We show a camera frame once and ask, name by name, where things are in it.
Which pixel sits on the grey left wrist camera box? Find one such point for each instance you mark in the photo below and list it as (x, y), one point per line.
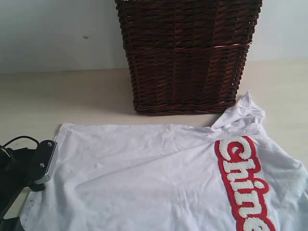
(43, 162)

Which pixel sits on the white t-shirt red lettering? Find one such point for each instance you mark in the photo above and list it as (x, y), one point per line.
(227, 177)

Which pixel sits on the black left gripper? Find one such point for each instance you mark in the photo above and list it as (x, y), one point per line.
(14, 167)

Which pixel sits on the dark brown wicker basket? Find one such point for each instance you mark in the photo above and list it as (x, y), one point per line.
(186, 56)

